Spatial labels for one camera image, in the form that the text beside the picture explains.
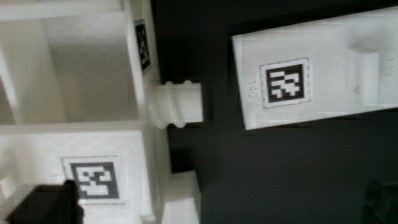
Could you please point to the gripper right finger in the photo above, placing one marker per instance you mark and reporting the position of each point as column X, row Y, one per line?
column 378, row 212

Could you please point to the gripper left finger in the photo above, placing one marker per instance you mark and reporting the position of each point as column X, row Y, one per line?
column 48, row 206

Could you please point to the white cabinet door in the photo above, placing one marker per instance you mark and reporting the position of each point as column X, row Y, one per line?
column 112, row 161
column 316, row 69

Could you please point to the white cabinet body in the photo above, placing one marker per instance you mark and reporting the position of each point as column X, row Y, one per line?
column 80, row 83

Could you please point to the white U-shaped fence frame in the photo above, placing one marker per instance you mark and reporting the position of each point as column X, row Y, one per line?
column 181, row 211

